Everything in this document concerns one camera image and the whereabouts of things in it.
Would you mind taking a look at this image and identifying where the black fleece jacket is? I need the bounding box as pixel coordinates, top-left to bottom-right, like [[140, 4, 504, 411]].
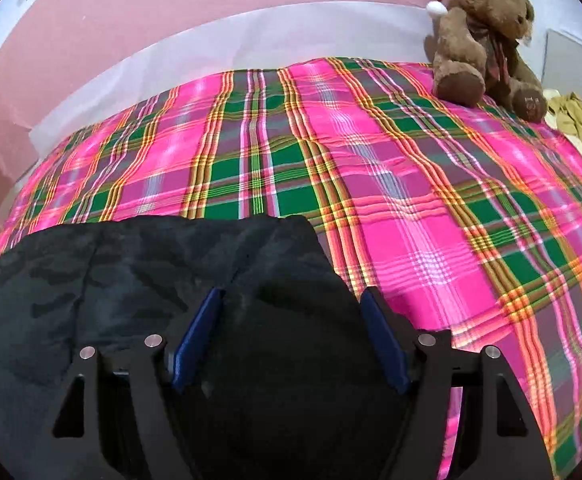
[[0, 214, 454, 480]]

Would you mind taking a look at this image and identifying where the pink green plaid blanket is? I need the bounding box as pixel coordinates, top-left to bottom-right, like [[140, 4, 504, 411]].
[[0, 56, 582, 480]]

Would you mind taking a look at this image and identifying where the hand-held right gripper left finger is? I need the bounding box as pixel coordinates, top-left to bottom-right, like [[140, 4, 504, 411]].
[[21, 287, 226, 480]]

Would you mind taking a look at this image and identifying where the white headboard panel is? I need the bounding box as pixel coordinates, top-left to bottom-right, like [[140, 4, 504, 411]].
[[28, 1, 439, 147]]

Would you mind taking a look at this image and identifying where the white side panel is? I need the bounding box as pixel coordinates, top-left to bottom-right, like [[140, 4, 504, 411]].
[[541, 29, 582, 113]]

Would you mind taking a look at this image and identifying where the brown teddy bear santa hat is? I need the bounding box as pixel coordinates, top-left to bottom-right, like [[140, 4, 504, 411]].
[[425, 0, 550, 124]]

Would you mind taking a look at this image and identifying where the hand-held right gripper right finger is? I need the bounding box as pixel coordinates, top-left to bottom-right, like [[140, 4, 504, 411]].
[[360, 286, 556, 480]]

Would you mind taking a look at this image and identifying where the yellow cloth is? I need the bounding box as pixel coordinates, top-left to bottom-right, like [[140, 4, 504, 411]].
[[544, 89, 582, 192]]

